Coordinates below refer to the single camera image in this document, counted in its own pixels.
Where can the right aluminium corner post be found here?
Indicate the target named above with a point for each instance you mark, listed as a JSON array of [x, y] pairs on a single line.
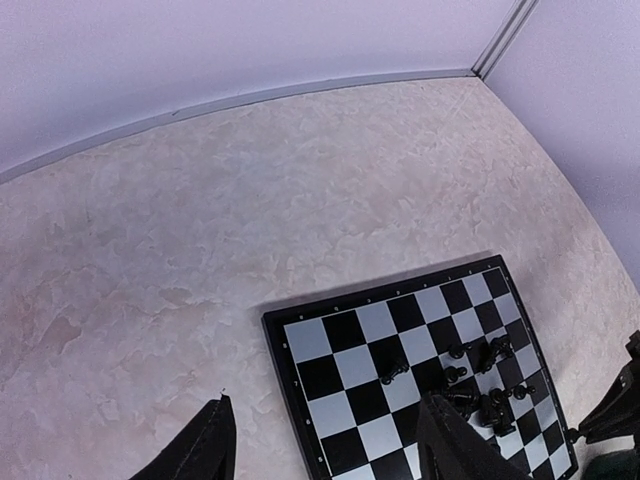
[[510, 27]]

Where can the black grey chess board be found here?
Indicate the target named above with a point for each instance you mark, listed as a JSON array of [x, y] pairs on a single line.
[[329, 356]]

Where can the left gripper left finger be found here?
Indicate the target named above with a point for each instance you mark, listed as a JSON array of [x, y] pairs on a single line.
[[204, 449]]

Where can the lone black chess piece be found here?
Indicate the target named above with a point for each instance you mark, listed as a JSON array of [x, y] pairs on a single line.
[[396, 370]]

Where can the black chess piece pile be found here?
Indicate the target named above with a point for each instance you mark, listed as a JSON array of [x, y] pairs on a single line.
[[489, 387]]

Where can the dark green mug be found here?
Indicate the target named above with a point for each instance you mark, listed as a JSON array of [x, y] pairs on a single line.
[[617, 465]]

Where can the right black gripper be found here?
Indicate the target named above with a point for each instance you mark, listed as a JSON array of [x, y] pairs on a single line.
[[617, 414]]

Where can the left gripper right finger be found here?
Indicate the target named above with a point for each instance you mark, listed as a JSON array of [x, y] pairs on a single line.
[[449, 448]]

